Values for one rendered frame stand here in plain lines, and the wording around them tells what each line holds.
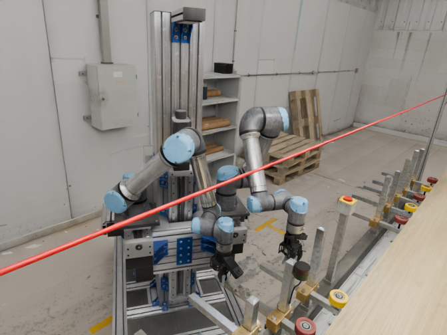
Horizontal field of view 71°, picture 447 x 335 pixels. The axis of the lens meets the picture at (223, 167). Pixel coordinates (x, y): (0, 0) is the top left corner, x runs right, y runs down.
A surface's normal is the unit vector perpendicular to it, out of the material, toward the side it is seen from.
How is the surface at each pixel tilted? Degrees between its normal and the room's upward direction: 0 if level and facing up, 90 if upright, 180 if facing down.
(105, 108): 90
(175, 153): 85
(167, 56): 90
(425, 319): 0
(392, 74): 90
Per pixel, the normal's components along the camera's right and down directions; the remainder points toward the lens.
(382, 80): -0.68, 0.23
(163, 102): 0.29, 0.37
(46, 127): 0.73, 0.29
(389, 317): 0.06, -0.93
